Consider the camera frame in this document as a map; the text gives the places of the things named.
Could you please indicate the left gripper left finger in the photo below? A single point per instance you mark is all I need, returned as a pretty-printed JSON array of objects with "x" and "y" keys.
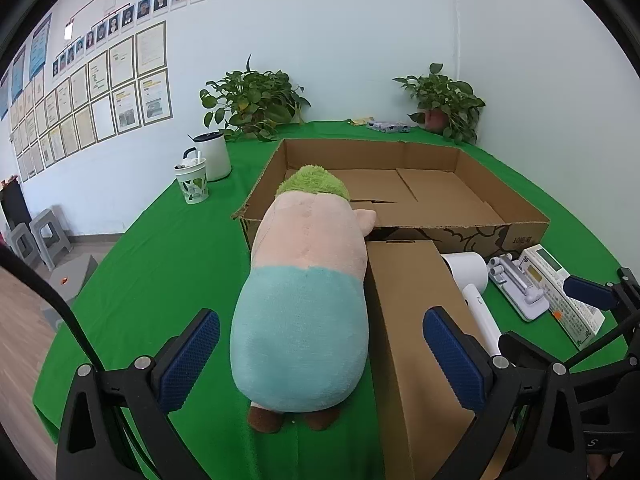
[{"x": 116, "y": 422}]

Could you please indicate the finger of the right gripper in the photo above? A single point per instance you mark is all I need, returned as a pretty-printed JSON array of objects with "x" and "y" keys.
[{"x": 588, "y": 292}]

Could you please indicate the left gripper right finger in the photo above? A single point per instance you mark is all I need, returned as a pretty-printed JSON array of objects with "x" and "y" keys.
[{"x": 549, "y": 443}]

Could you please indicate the long brown cardboard box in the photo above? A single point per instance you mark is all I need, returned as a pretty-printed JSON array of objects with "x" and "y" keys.
[{"x": 420, "y": 418}]

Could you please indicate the white hair dryer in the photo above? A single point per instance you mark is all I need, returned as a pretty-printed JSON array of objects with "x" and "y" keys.
[{"x": 469, "y": 271}]

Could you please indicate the plush pig toy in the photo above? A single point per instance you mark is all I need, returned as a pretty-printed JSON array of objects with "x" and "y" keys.
[{"x": 300, "y": 332}]

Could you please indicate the white medicine box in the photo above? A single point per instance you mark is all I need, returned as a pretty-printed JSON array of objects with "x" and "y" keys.
[{"x": 581, "y": 322}]

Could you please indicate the green tablecloth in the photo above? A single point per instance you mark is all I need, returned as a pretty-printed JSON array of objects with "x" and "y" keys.
[{"x": 177, "y": 258}]

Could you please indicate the grey step stool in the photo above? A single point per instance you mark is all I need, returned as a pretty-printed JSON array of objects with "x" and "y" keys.
[{"x": 42, "y": 237}]

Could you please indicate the large open cardboard tray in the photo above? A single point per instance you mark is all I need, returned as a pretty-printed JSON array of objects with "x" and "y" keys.
[{"x": 419, "y": 192}]

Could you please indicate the right potted plant red pot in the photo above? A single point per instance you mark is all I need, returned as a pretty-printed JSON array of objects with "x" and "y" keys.
[{"x": 446, "y": 106}]

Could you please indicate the green patterned cup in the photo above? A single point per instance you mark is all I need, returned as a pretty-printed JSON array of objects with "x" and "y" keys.
[{"x": 192, "y": 181}]

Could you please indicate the yellow packet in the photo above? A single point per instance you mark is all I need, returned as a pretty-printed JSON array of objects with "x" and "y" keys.
[{"x": 360, "y": 121}]

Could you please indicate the white mug black lid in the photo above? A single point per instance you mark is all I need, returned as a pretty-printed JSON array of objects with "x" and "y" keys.
[{"x": 211, "y": 147}]

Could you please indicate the left potted plant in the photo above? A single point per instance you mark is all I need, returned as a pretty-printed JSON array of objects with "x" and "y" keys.
[{"x": 252, "y": 104}]

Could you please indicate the framed certificates on wall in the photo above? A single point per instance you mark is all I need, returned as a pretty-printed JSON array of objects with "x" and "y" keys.
[{"x": 122, "y": 89}]

